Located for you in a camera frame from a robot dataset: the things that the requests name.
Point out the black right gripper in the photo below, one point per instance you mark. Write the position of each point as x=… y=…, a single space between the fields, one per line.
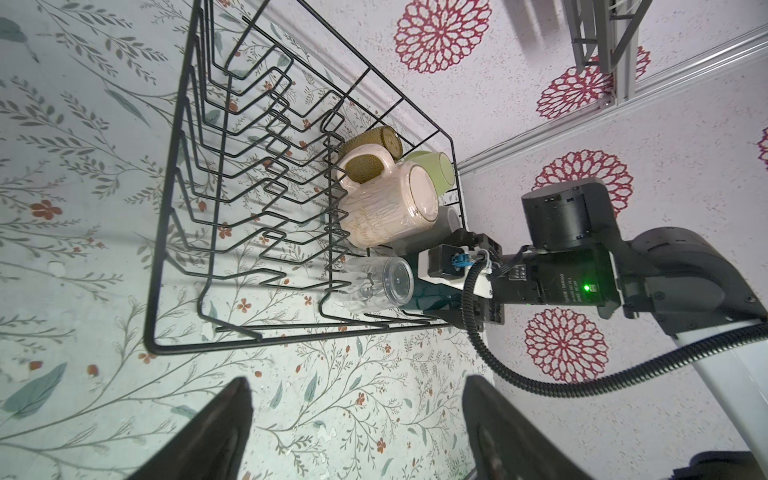
x=512 y=281

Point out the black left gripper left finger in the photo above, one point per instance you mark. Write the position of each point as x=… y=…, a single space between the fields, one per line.
x=212 y=444

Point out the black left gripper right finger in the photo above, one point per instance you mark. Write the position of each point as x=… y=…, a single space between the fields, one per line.
x=504 y=443

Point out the dark green mug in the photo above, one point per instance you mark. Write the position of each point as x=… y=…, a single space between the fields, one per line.
x=430 y=296

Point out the light green cup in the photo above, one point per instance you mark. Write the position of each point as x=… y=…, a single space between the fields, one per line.
x=439 y=168

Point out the pink mug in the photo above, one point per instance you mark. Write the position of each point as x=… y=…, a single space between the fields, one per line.
x=399 y=202

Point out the clear glass cup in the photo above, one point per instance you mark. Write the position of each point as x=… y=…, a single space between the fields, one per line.
x=376 y=284

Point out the amber glass cup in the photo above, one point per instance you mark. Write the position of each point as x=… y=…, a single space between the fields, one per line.
x=364 y=157

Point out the grey cream cup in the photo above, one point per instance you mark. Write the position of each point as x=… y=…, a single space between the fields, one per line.
x=447 y=222

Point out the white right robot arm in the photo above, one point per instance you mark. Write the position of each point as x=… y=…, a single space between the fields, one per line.
x=577 y=257

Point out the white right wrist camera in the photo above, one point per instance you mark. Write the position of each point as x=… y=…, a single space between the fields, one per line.
x=449 y=265

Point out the black wire dish rack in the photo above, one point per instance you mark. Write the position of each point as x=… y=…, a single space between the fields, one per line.
x=250 y=250

